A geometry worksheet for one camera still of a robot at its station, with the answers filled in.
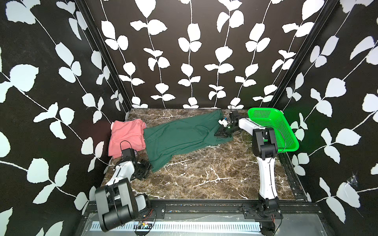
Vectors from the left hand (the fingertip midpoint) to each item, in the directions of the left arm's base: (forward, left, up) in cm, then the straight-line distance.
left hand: (152, 165), depth 88 cm
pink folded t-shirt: (+22, +20, +3) cm, 30 cm away
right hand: (+23, -42, 0) cm, 47 cm away
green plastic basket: (+14, -90, +2) cm, 91 cm away
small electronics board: (-30, +1, -2) cm, 30 cm away
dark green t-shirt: (+22, -7, -2) cm, 24 cm away
